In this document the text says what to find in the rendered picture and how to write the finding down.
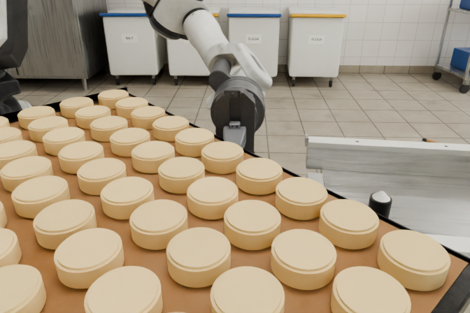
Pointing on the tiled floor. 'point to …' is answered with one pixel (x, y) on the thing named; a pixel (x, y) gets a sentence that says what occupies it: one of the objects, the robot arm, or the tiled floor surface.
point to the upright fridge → (64, 25)
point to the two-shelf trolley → (450, 63)
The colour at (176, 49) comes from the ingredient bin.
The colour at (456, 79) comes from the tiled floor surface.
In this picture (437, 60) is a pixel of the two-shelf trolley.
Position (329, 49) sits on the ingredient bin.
